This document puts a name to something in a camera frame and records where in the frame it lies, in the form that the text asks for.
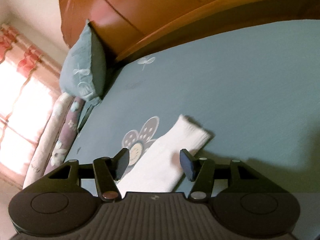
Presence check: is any folded floral quilt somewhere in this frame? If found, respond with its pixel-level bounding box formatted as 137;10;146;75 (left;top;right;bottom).
22;92;84;190

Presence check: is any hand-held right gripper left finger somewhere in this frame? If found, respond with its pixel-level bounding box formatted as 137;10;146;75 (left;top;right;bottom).
44;148;130;202

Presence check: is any pink patterned window curtain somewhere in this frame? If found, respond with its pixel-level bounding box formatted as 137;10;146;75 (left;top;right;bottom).
0;23;64;189

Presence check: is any wooden bed headboard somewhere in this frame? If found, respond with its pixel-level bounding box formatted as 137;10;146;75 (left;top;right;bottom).
58;0;320;63

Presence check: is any pink and white knit sweater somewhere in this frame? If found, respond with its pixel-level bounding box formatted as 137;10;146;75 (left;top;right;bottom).
116;114;212;193

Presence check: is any teal printed pillow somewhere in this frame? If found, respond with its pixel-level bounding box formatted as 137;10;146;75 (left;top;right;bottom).
59;19;107;105

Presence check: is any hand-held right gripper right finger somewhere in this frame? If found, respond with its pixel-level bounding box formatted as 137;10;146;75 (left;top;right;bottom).
180;149;275;202

